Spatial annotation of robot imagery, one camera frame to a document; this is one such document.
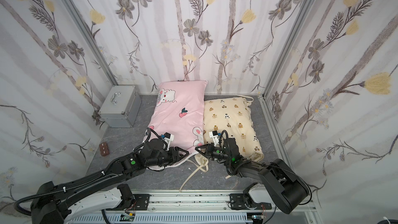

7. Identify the cream bear print pillow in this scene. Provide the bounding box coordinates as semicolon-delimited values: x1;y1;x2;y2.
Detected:
194;96;264;162

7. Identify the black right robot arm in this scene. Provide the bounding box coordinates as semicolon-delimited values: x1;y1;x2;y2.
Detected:
195;138;312;214

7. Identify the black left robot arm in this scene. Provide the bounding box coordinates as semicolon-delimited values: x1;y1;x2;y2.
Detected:
13;139;189;224

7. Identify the small brown block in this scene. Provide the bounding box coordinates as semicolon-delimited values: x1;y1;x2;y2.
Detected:
99;142;110;157

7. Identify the silver aluminium case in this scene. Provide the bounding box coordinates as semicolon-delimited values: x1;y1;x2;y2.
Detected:
98;85;142;128

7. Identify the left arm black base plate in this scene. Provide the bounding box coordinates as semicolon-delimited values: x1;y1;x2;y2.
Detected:
126;194;150;212

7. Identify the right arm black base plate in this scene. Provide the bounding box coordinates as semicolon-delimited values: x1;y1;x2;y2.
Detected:
229;194;272;210

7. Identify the aluminium mounting rail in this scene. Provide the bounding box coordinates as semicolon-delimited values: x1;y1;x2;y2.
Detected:
66;190;322;224

